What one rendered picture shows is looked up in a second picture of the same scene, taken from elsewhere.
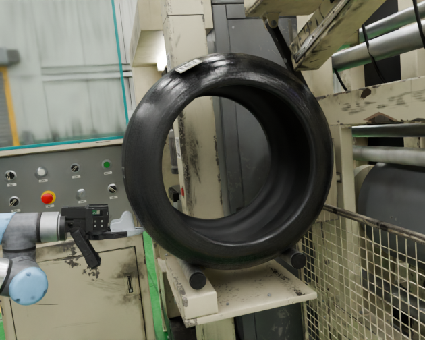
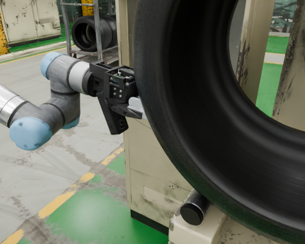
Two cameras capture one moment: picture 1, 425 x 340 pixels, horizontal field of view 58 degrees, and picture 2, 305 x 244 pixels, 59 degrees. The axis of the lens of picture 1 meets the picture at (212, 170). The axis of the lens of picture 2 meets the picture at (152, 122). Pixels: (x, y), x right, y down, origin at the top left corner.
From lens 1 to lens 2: 0.64 m
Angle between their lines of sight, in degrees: 48
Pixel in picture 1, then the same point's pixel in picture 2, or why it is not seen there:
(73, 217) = (98, 76)
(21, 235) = (57, 79)
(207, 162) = not seen: outside the picture
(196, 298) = (184, 231)
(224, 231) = (303, 154)
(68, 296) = not seen: hidden behind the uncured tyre
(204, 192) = not seen: outside the picture
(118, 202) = not seen: hidden behind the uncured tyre
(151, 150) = (150, 11)
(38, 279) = (28, 132)
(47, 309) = (148, 130)
